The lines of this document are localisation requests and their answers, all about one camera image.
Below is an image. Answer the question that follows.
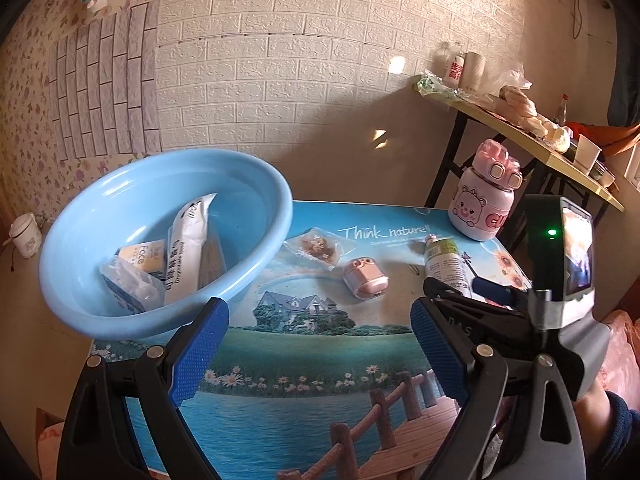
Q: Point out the person's right forearm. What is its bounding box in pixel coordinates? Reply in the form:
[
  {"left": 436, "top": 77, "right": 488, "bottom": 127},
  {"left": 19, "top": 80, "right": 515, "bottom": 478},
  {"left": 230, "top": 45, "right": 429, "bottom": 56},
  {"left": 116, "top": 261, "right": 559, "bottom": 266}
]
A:
[{"left": 575, "top": 385, "right": 640, "bottom": 480}]

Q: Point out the green clear plastic bag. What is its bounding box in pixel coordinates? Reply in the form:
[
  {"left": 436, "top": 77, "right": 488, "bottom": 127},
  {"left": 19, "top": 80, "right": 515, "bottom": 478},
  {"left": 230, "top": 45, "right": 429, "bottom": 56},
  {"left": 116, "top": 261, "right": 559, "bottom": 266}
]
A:
[{"left": 417, "top": 72, "right": 458, "bottom": 97}]

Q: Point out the clear bag with brown trinket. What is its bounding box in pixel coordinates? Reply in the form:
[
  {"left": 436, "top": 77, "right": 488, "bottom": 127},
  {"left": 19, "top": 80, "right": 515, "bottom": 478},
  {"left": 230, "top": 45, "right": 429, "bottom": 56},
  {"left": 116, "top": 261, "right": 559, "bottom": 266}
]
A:
[{"left": 284, "top": 227, "right": 343, "bottom": 268}]

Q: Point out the clear bottle with red label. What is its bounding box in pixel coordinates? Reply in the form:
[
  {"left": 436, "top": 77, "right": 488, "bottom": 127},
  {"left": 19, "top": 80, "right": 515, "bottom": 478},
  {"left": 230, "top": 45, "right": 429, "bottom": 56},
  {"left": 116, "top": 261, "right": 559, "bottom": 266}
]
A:
[{"left": 441, "top": 42, "right": 465, "bottom": 86}]

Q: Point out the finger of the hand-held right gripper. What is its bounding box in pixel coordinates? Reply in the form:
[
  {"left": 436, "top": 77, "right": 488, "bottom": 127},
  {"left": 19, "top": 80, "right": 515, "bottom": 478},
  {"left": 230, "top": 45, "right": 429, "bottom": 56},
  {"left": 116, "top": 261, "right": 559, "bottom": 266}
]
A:
[
  {"left": 422, "top": 276, "right": 539, "bottom": 361},
  {"left": 471, "top": 276, "right": 534, "bottom": 309}
]

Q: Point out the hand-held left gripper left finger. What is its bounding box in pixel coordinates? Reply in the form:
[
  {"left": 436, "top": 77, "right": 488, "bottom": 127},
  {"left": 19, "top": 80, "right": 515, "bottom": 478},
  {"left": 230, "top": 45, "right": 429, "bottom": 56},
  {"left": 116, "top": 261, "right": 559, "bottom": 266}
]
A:
[{"left": 61, "top": 296, "right": 231, "bottom": 480}]

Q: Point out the white bowl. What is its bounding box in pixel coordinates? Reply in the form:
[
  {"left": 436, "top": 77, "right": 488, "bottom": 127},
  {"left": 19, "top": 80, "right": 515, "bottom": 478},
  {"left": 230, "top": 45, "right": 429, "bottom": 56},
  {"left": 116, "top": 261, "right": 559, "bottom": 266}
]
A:
[{"left": 592, "top": 162, "right": 616, "bottom": 188}]

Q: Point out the pink printed cloth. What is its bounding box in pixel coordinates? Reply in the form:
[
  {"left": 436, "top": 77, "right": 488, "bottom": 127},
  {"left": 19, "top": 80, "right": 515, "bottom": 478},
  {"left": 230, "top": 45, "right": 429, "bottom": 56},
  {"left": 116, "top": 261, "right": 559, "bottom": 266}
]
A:
[{"left": 597, "top": 309, "right": 640, "bottom": 411}]

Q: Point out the bag of white bread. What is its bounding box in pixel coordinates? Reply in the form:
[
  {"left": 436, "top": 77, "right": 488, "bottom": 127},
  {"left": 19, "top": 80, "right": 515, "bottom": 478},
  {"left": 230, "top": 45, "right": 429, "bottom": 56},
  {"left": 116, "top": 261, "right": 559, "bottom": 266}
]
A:
[{"left": 530, "top": 115, "right": 571, "bottom": 153}]

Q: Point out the clear plastic packet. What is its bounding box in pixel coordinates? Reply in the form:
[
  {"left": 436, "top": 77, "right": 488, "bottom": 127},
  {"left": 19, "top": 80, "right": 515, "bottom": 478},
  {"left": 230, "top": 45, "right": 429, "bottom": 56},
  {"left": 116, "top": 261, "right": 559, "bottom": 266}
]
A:
[{"left": 99, "top": 256, "right": 166, "bottom": 313}]

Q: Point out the stack of paper cups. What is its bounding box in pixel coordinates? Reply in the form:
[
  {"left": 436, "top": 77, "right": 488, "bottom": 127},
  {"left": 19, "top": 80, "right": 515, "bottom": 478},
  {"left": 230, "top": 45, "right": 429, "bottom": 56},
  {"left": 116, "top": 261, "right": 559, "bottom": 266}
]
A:
[{"left": 460, "top": 51, "right": 487, "bottom": 92}]

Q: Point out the white paper cup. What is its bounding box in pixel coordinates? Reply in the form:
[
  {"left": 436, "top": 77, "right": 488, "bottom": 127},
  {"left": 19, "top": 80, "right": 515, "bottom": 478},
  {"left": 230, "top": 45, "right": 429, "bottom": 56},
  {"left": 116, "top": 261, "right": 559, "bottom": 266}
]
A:
[{"left": 572, "top": 136, "right": 602, "bottom": 170}]

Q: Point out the bag of flat buns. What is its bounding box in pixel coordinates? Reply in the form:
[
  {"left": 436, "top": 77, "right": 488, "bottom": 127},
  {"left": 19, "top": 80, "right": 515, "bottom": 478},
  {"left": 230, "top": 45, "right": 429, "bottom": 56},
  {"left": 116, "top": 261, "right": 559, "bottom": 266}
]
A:
[{"left": 492, "top": 65, "right": 538, "bottom": 121}]

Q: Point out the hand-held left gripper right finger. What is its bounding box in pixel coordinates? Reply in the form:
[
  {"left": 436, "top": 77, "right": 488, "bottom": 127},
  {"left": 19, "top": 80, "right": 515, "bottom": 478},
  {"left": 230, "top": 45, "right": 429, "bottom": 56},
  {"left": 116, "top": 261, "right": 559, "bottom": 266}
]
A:
[{"left": 410, "top": 296, "right": 587, "bottom": 480}]

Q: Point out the green label spray bottle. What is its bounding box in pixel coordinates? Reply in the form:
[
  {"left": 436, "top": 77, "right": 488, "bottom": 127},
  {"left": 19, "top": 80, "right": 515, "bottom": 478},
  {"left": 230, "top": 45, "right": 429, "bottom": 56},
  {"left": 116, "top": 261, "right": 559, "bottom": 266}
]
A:
[{"left": 424, "top": 234, "right": 473, "bottom": 296}]

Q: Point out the dark hanging garment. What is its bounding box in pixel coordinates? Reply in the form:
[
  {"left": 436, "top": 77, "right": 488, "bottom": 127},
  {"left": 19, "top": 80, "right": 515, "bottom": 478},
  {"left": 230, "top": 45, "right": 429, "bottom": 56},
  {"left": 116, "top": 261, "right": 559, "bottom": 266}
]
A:
[{"left": 607, "top": 10, "right": 640, "bottom": 128}]

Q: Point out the pink cartoon water bottle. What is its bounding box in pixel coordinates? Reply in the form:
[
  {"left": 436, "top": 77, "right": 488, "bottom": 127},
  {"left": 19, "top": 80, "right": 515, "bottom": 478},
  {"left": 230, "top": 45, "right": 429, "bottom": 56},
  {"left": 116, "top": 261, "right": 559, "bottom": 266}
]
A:
[{"left": 446, "top": 140, "right": 523, "bottom": 241}]

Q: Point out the small pink case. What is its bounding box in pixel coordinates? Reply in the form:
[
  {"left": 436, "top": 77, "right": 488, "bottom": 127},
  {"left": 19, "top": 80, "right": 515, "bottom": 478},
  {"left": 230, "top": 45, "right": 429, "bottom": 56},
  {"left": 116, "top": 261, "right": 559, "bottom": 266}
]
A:
[{"left": 342, "top": 257, "right": 387, "bottom": 301}]

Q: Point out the orange cloth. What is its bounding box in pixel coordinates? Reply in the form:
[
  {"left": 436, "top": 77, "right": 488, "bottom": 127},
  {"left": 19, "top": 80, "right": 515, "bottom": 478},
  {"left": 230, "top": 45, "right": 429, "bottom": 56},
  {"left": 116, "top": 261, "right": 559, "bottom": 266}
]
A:
[{"left": 565, "top": 121, "right": 640, "bottom": 161}]

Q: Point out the wooden folding table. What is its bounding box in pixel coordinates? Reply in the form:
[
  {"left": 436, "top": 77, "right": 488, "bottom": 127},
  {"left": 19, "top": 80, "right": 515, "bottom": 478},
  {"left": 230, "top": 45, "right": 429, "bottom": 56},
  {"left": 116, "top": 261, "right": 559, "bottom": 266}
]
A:
[{"left": 412, "top": 76, "right": 626, "bottom": 261}]

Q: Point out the white spoon packet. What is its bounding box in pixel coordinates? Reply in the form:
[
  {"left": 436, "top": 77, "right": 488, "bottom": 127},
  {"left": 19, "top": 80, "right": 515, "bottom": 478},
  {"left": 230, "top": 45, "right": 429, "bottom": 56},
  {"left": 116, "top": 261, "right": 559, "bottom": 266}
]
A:
[{"left": 164, "top": 193, "right": 219, "bottom": 306}]

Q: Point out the light blue plastic basin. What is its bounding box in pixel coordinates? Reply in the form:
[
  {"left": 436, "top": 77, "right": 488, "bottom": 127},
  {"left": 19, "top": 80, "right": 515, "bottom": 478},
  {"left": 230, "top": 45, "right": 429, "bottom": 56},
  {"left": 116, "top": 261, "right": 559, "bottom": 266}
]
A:
[{"left": 39, "top": 149, "right": 295, "bottom": 341}]

